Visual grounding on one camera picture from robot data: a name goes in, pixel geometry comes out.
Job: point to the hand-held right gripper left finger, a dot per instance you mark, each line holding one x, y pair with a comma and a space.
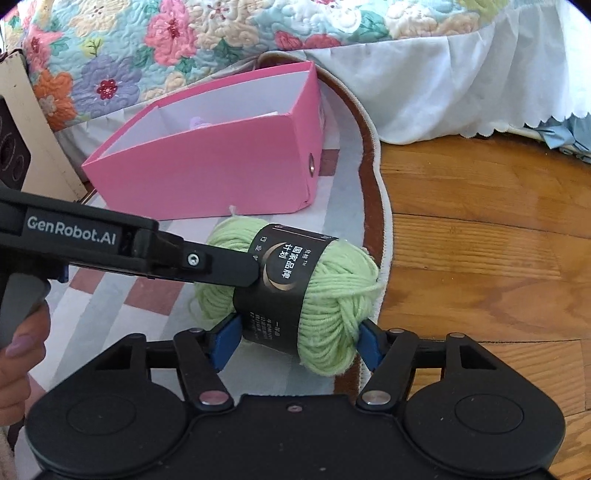
226, 344

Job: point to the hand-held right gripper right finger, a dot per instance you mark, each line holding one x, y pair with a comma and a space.
369, 346

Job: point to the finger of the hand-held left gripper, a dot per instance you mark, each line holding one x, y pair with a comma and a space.
217, 267

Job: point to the green yarn ball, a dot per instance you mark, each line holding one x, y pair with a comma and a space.
332, 286

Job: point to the pink cardboard box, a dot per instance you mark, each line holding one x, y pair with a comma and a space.
207, 170

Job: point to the purple plush toy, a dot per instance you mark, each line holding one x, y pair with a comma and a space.
199, 123

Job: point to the person's left hand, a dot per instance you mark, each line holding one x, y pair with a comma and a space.
18, 369

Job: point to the striped rug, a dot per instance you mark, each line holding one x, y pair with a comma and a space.
106, 300

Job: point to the dark brown panel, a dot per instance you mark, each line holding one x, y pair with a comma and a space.
11, 147

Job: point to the floral quilt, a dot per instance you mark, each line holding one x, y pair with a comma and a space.
138, 46
438, 92

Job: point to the blue grey cloth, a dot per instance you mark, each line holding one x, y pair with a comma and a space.
568, 138

